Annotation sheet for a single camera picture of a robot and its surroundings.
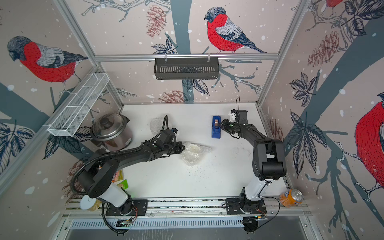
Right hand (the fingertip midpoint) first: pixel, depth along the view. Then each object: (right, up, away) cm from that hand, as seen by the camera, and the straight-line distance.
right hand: (220, 123), depth 96 cm
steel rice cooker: (-65, -4, -10) cm, 66 cm away
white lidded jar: (-68, -38, -24) cm, 81 cm away
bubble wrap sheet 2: (-17, -17, -10) cm, 26 cm away
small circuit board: (-51, -48, -24) cm, 74 cm away
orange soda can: (+28, -33, -28) cm, 52 cm away
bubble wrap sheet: (-43, -2, +2) cm, 43 cm away
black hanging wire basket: (-23, +39, +11) cm, 47 cm away
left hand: (-21, -13, -8) cm, 26 cm away
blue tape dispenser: (-3, -5, +2) cm, 6 cm away
